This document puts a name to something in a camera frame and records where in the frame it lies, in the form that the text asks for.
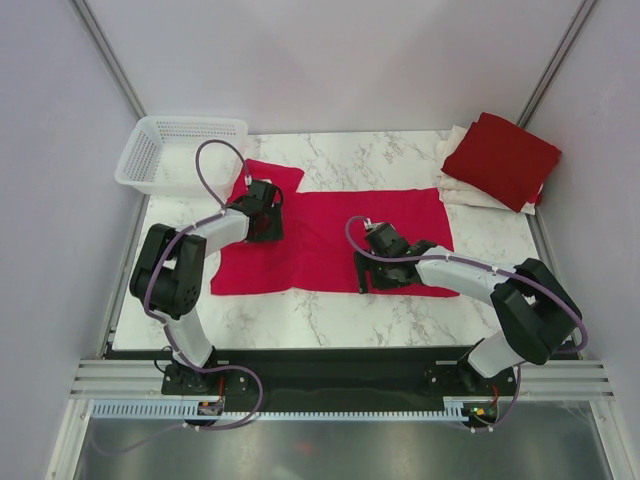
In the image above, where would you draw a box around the cream folded t shirt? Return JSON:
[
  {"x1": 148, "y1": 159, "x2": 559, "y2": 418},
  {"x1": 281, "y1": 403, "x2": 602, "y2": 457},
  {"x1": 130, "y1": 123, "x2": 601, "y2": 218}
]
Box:
[{"x1": 435, "y1": 126, "x2": 540, "y2": 215}]

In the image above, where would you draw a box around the dark red folded t shirt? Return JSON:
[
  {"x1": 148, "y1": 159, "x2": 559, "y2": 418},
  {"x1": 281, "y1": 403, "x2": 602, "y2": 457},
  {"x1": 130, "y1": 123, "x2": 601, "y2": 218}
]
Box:
[{"x1": 441, "y1": 112, "x2": 561, "y2": 212}]

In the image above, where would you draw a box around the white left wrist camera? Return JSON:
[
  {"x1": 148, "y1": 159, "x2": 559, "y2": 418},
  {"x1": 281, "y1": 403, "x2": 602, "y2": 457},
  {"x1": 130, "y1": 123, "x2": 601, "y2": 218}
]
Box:
[{"x1": 244, "y1": 175, "x2": 272, "y2": 186}]

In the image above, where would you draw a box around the white slotted cable duct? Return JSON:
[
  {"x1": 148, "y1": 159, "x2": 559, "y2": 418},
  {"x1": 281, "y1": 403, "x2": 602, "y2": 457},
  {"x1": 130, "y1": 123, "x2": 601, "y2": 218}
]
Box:
[{"x1": 91, "y1": 398, "x2": 498, "y2": 422}]

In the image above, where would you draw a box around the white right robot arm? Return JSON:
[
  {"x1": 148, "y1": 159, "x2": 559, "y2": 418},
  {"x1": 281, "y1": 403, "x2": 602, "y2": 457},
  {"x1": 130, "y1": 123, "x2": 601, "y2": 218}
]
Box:
[{"x1": 345, "y1": 216, "x2": 589, "y2": 394}]

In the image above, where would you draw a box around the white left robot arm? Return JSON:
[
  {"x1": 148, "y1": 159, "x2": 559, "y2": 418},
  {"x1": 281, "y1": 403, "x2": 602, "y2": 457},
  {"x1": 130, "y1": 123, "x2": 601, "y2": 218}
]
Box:
[{"x1": 129, "y1": 180, "x2": 284, "y2": 393}]

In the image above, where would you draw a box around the bright red t shirt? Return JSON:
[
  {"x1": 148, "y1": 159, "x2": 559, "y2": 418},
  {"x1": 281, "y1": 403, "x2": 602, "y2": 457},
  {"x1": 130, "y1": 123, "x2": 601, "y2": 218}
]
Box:
[{"x1": 210, "y1": 160, "x2": 454, "y2": 296}]

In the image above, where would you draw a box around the white plastic basket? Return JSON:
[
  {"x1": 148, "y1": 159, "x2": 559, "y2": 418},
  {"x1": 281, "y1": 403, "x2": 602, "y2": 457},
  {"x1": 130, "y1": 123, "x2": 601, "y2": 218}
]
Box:
[{"x1": 115, "y1": 115, "x2": 248, "y2": 200}]

